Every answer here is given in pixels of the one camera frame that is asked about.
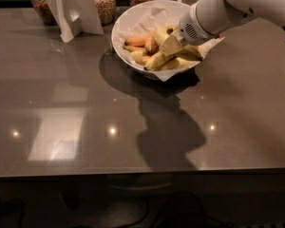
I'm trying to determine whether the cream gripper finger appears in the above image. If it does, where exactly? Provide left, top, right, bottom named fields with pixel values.
left=176, top=45, right=202, bottom=61
left=160, top=34, right=184, bottom=55

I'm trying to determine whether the large yellow-green banana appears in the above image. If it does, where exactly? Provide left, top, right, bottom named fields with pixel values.
left=153, top=25, right=178, bottom=46

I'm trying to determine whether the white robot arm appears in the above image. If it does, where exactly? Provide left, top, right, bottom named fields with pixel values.
left=160, top=0, right=285, bottom=56

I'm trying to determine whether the long yellow banana with stem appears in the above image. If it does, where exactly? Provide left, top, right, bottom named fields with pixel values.
left=143, top=51, right=174, bottom=71

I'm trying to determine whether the yellow banana bottom right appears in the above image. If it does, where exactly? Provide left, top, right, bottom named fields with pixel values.
left=158, top=57, right=197, bottom=71

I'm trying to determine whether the orange ripe banana top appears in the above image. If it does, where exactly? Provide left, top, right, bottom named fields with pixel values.
left=144, top=32, right=158, bottom=54

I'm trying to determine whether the orange ripe banana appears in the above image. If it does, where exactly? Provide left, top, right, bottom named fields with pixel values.
left=144, top=32, right=158, bottom=54
left=124, top=34, right=149, bottom=47

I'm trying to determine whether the small yellow banana front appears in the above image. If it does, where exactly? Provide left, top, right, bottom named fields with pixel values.
left=131, top=49, right=150, bottom=66

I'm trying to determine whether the orange ripe banana left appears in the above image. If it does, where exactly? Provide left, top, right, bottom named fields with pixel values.
left=124, top=34, right=149, bottom=47

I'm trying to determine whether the white ceramic bowl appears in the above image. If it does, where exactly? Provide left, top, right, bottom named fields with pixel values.
left=110, top=0, right=210, bottom=81

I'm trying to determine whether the white paper bowl liner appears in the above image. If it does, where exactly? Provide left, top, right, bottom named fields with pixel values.
left=118, top=3, right=225, bottom=83

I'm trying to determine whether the glass jar of grains centre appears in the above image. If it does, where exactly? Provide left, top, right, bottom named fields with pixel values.
left=94, top=0, right=116, bottom=26

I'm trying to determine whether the white folded card stand left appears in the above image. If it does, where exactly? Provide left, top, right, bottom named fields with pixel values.
left=46, top=0, right=104, bottom=43

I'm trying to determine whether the glass jar of nuts left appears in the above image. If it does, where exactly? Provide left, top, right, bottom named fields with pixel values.
left=30, top=0, right=57, bottom=26

